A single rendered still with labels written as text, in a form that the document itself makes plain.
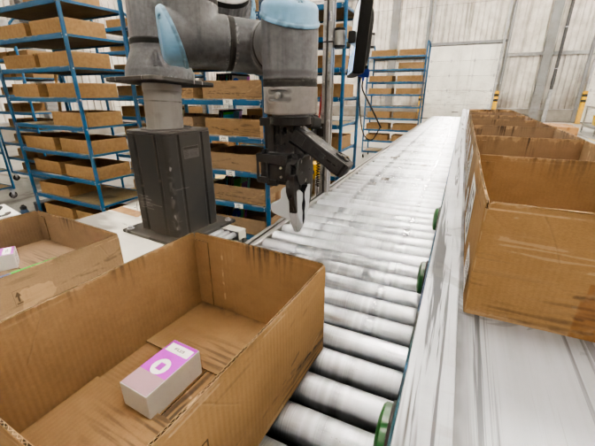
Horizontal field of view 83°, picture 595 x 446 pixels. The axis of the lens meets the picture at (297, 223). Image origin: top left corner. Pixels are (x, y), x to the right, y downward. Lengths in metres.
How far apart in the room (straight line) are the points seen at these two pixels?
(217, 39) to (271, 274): 0.41
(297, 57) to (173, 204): 0.65
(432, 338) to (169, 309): 0.47
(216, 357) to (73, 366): 0.21
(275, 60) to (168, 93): 0.57
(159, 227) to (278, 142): 0.65
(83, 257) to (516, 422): 0.84
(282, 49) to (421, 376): 0.47
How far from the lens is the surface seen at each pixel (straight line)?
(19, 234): 1.27
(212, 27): 0.66
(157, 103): 1.09
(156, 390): 0.55
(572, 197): 0.92
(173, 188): 1.06
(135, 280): 0.64
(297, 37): 0.57
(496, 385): 0.47
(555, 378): 0.51
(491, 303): 0.56
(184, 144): 1.07
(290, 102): 0.56
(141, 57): 1.08
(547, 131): 1.68
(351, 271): 0.90
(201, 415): 0.38
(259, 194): 2.03
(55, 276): 0.90
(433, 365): 0.45
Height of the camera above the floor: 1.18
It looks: 21 degrees down
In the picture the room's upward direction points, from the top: straight up
